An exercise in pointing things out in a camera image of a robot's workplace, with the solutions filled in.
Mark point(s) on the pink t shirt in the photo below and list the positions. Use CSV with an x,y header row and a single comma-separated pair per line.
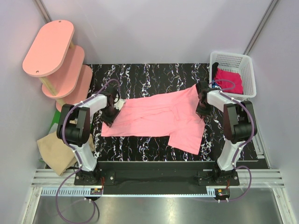
x,y
169,114

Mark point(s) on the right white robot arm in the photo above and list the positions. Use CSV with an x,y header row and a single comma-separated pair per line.
x,y
239,127

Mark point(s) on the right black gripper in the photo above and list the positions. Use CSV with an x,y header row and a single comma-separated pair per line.
x,y
202,114

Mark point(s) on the magenta t shirt in basket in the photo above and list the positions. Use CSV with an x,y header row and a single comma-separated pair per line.
x,y
229,81

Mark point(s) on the black garment in basket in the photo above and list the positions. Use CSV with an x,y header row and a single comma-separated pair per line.
x,y
214,70

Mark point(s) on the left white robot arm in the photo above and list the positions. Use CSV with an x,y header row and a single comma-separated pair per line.
x,y
74,128

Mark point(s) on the green folded t shirt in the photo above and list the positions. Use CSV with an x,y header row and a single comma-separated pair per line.
x,y
55,118

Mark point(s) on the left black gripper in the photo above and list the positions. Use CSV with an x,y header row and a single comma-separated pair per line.
x,y
109,121

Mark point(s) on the blue garment in basket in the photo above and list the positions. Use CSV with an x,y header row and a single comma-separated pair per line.
x,y
214,85

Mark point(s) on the aluminium frame rail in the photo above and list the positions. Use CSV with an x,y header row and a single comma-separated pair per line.
x,y
52,185

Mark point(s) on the beige folded t shirt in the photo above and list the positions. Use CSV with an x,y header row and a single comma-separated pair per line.
x,y
58,156

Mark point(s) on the pink three-tier shelf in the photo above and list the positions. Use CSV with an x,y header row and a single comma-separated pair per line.
x,y
59,64

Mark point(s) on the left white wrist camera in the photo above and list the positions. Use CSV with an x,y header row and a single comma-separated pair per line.
x,y
119,104

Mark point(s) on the white plastic laundry basket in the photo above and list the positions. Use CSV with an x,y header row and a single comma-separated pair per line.
x,y
236,63

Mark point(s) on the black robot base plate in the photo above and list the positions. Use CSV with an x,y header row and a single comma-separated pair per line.
x,y
203,173

